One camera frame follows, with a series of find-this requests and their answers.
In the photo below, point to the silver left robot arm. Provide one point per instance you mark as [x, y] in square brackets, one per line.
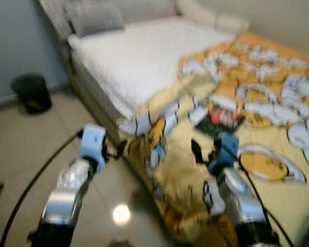
[67, 198]

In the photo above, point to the dark red cover book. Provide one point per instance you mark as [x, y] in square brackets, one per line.
[221, 121]

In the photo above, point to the grey bed base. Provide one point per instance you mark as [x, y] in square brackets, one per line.
[92, 92]

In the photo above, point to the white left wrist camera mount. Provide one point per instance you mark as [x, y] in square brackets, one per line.
[92, 144]

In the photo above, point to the grey little bear pillow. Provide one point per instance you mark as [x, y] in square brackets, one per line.
[95, 18]

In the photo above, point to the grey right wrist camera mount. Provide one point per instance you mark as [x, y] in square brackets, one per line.
[226, 149]

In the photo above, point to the cream bolster cushion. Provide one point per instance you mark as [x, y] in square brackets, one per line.
[211, 18]

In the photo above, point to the white quilted mattress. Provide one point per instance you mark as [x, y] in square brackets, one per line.
[144, 56]

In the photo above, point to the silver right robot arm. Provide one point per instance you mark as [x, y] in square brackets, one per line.
[242, 206]

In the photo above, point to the black waste bin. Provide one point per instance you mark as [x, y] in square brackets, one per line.
[32, 92]

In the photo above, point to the yellow cartoon egg blanket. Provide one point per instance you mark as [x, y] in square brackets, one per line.
[268, 198]

